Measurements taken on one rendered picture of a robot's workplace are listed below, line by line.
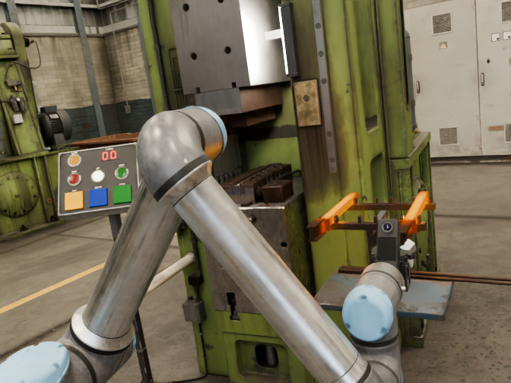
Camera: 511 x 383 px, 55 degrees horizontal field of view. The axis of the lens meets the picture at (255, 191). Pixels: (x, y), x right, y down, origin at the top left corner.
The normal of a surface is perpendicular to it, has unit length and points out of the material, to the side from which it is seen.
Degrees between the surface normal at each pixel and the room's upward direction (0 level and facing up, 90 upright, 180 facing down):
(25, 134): 79
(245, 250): 71
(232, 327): 90
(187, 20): 90
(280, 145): 90
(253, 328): 90
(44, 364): 5
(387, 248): 58
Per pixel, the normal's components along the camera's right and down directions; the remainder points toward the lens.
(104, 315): -0.10, 0.36
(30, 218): 0.73, 0.04
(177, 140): 0.20, -0.58
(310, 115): -0.42, 0.24
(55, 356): -0.16, -0.94
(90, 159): -0.07, -0.31
